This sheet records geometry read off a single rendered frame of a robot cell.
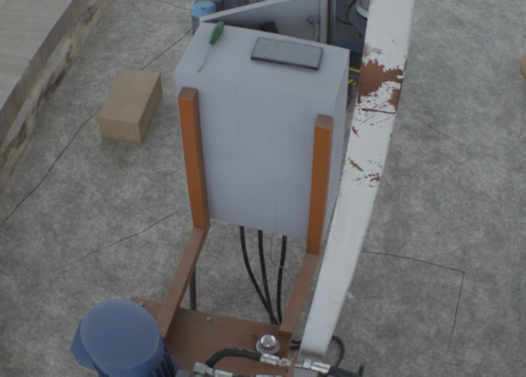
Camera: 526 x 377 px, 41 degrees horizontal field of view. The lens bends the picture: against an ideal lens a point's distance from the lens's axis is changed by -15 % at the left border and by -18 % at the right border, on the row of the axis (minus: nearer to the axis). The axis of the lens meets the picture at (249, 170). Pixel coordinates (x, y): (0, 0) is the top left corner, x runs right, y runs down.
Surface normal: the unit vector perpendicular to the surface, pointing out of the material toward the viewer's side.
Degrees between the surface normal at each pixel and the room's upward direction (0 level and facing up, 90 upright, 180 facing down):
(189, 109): 90
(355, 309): 0
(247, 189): 90
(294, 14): 90
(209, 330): 0
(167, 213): 0
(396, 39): 89
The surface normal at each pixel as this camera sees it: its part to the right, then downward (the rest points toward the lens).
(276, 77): -0.02, -0.62
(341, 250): -0.29, 0.75
